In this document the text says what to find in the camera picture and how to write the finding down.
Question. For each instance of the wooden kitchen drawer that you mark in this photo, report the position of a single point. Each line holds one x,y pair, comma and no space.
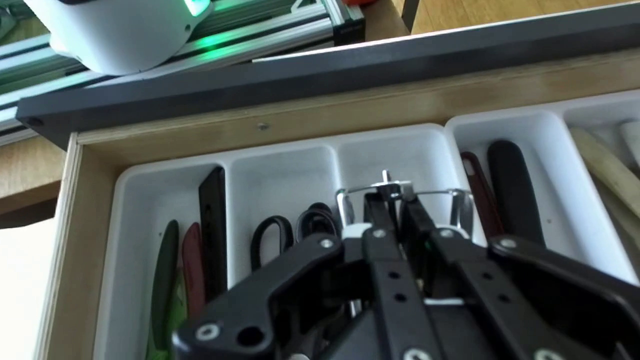
361,87

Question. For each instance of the green handled knife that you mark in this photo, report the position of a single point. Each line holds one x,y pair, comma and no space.
166,306

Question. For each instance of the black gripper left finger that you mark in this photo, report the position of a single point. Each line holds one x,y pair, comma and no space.
324,298

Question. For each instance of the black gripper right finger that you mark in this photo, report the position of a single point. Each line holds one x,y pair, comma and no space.
530,302

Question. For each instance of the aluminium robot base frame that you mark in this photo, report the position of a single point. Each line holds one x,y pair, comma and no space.
166,61

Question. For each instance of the black handled scissors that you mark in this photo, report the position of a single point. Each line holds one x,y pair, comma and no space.
290,230

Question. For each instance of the white plastic utensil tray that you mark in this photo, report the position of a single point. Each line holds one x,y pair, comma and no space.
297,183

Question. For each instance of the black handled knife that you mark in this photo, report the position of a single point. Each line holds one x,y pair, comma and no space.
212,218

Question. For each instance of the silver ice cream scoop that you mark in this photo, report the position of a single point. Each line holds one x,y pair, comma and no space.
396,191

